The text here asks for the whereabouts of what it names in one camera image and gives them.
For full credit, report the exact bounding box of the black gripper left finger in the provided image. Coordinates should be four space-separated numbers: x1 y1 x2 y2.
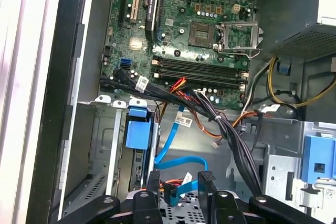
56 170 161 224

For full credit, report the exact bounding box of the locking lever wire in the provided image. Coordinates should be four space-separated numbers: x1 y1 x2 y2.
217 47 264 59

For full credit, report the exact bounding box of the yellow black wire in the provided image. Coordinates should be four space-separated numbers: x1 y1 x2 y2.
266 56 336 108

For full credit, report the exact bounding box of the metal socket cover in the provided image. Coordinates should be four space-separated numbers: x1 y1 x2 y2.
215 21 264 52

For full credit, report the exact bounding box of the black wire bundle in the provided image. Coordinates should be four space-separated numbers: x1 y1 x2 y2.
99 76 264 196

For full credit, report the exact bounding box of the red orange disk wire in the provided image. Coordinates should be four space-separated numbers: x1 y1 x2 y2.
156 77 224 192

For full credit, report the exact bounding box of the black PC case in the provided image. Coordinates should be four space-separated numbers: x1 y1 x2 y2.
26 0 336 224

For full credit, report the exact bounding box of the green motherboard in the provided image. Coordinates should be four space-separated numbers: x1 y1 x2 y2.
99 0 259 111

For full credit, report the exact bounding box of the black RAM slot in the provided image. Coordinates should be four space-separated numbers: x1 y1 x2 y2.
151 55 244 70
151 60 249 78
152 68 246 84
152 73 248 90

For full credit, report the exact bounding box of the metal disk bay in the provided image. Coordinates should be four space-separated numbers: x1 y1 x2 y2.
88 98 161 202

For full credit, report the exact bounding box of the blue drive cage latch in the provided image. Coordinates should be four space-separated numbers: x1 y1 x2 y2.
301 134 336 184

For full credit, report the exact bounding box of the grey power supply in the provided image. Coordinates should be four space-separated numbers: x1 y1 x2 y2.
256 0 336 60

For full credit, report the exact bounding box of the grey white wire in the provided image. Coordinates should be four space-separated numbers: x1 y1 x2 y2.
240 58 275 112

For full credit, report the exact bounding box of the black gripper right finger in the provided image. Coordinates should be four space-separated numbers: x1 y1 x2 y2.
197 170 320 224

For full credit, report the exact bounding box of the blue cable clip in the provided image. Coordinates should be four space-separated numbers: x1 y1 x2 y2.
278 61 292 74

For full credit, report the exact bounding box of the blue disk wire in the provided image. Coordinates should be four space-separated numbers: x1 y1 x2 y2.
154 104 208 207

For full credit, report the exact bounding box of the black graphics card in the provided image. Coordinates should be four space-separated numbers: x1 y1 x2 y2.
144 0 162 41

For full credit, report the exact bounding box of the metal drive cage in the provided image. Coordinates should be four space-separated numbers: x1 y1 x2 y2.
258 119 336 216

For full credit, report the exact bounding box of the CPU socket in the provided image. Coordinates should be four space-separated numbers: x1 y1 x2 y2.
188 20 217 49

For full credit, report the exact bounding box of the hard disk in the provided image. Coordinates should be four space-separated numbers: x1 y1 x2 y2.
125 105 160 193

